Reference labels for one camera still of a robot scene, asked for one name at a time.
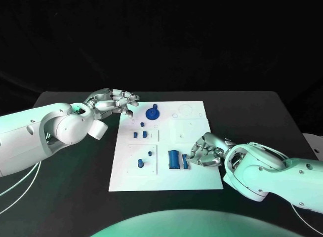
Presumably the white cable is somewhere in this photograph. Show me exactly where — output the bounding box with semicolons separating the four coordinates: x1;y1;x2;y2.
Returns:
0;162;42;220
0;160;42;202
290;203;323;237

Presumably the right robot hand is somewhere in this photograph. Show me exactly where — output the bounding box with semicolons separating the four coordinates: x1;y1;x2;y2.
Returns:
185;132;235;167

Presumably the white task board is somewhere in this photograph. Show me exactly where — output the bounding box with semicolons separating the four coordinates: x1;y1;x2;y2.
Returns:
108;101;224;192

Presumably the blue gear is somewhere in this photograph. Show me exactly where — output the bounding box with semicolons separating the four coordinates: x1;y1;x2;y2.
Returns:
146;103;162;120

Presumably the large blue cylinder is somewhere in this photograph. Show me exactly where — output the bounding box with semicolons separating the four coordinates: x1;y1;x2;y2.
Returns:
168;150;182;169

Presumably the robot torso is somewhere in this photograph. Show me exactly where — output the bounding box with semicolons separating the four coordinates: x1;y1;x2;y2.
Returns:
90;209;303;237

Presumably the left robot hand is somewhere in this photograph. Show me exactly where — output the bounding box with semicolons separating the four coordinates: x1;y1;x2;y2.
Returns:
82;88;140;120

